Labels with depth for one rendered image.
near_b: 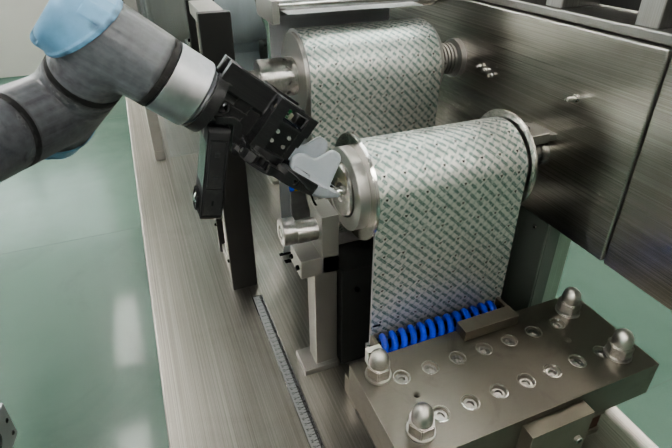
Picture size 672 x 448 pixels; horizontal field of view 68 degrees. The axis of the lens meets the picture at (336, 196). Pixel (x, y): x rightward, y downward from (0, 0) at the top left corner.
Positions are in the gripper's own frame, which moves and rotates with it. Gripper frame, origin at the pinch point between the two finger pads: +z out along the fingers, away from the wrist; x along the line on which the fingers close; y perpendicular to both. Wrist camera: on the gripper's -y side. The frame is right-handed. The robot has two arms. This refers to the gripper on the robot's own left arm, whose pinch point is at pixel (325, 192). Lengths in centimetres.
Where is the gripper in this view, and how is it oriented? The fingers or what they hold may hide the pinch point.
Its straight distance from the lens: 64.2
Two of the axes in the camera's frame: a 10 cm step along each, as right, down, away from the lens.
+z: 7.1, 4.1, 5.7
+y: 6.0, -7.9, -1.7
